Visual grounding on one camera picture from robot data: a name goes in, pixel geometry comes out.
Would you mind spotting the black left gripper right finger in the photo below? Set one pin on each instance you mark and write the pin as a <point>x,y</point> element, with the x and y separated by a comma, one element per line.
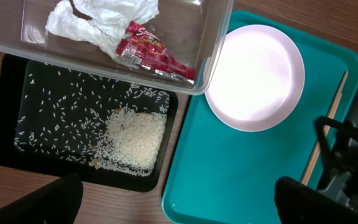
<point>297,203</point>

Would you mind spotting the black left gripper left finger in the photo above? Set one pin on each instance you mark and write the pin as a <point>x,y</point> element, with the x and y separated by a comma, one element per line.
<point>56,202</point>

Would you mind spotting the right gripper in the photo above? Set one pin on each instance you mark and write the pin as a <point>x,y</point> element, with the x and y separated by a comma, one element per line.
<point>339,152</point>

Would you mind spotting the rice pile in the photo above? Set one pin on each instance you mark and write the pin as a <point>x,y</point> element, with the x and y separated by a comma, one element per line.
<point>130,143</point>

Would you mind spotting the large white plate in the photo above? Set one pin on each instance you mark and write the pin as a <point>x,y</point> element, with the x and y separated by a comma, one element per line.
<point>258,80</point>

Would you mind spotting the red snack wrapper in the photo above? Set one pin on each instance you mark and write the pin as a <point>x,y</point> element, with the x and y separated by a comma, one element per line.
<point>143,49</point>

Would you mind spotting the white tissue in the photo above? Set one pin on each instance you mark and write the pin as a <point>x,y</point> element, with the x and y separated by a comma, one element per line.
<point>100,22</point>

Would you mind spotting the teal plastic tray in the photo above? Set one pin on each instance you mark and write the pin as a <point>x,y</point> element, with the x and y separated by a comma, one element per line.
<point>222,175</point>

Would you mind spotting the black tray bin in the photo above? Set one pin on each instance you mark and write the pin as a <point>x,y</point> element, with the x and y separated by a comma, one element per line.
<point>52,117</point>

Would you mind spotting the clear plastic bin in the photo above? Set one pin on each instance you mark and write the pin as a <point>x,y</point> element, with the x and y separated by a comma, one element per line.
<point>172,45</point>

